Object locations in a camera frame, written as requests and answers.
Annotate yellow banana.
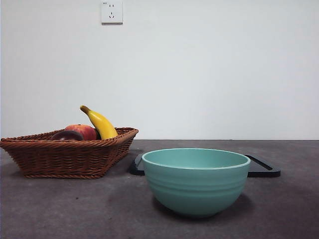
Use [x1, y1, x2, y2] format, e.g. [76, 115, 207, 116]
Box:
[79, 105, 119, 140]

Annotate brown wicker basket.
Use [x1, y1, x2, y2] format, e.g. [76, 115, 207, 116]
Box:
[0, 127, 140, 179]

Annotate white wall socket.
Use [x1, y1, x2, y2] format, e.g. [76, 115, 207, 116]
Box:
[101, 0, 124, 25]

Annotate teal ribbed bowl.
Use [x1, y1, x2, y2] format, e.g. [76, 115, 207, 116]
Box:
[141, 148, 252, 219]

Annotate black rectangular tray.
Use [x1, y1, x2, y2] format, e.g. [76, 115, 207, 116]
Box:
[129, 153, 282, 178]

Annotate red orange peach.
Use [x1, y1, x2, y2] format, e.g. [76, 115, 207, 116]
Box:
[65, 123, 97, 140]

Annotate dark purple plum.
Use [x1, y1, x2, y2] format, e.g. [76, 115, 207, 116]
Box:
[50, 130, 84, 141]

